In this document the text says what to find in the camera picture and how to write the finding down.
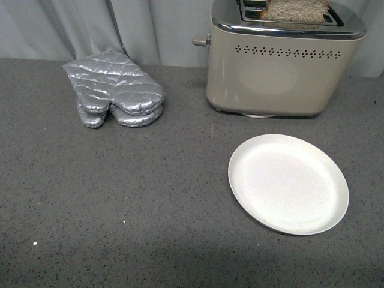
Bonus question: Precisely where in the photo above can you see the white round plate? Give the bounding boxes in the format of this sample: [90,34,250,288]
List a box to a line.
[228,134,349,235]

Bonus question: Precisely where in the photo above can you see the brown bread slice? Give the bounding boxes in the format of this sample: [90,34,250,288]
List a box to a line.
[260,0,329,23]

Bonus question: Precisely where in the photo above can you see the cream chrome two-slot toaster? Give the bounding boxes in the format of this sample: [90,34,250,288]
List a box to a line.
[193,1,366,117]

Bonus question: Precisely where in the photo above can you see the silver quilted upper oven mitt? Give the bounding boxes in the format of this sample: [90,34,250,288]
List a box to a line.
[63,50,164,116]

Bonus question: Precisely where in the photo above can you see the grey curtain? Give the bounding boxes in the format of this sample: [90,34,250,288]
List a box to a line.
[0,0,384,78]

